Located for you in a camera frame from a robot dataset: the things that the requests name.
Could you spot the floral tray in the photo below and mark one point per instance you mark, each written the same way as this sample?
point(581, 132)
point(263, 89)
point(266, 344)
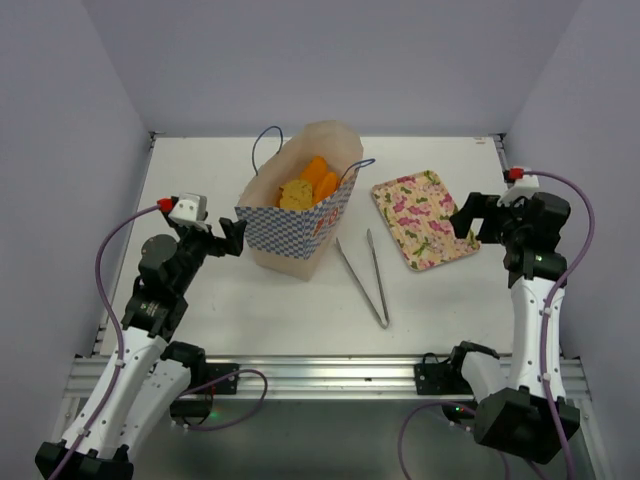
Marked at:
point(417, 209)

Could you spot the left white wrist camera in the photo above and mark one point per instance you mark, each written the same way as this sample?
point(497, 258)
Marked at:
point(189, 209)

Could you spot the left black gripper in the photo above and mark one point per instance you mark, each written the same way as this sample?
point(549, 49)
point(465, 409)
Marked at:
point(219, 246)

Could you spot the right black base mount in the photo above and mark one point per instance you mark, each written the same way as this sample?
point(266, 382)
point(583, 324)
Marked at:
point(434, 377)

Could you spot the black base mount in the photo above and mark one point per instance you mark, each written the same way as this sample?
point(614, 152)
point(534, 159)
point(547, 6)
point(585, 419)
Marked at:
point(434, 377)
point(197, 408)

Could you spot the checkered paper bag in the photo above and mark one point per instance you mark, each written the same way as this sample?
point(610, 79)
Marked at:
point(289, 241)

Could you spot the metal tongs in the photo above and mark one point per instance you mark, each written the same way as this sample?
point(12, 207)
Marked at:
point(372, 291)

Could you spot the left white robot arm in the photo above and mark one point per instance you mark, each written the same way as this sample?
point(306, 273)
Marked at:
point(148, 370)

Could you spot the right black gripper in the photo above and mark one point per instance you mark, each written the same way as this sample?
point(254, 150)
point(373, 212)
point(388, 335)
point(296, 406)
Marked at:
point(489, 220)

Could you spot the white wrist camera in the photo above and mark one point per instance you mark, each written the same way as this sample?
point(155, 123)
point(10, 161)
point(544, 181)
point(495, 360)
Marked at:
point(521, 182)
point(189, 209)

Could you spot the aluminium rail frame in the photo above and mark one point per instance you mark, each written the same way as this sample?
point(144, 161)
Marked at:
point(319, 378)

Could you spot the long ridged orange bread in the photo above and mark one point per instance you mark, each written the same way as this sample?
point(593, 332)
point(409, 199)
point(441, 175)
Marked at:
point(315, 171)

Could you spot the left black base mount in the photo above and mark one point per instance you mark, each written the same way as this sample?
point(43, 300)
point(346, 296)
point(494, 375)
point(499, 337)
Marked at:
point(197, 408)

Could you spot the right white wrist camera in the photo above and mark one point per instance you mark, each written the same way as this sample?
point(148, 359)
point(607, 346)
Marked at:
point(521, 182)

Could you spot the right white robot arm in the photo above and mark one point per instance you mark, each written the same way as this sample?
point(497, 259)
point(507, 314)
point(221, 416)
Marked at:
point(524, 411)

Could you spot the herb bread slice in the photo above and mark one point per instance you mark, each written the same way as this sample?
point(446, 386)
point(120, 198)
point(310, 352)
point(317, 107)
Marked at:
point(296, 195)

